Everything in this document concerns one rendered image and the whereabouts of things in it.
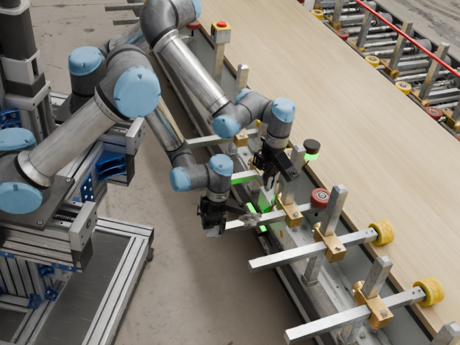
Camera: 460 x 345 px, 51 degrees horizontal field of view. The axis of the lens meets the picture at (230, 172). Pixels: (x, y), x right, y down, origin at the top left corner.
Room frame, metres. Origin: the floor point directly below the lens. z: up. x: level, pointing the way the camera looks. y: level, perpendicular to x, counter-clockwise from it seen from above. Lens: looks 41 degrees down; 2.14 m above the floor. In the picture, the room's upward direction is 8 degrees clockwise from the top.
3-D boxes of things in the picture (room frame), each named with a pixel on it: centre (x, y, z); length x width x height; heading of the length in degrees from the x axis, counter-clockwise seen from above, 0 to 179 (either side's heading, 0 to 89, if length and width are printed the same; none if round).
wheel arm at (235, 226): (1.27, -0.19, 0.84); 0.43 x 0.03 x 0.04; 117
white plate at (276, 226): (1.35, -0.19, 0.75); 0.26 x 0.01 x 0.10; 27
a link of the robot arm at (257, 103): (1.30, -0.04, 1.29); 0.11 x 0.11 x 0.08; 59
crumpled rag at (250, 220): (1.22, -0.10, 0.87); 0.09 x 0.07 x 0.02; 117
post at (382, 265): (0.89, -0.45, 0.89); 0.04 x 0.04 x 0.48; 27
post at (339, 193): (1.11, -0.34, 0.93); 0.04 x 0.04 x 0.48; 27
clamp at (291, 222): (1.31, -0.24, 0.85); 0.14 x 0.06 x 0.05; 27
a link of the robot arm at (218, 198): (1.15, 0.03, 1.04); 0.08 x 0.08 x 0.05
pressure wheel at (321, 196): (1.35, -0.35, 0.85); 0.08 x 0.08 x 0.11
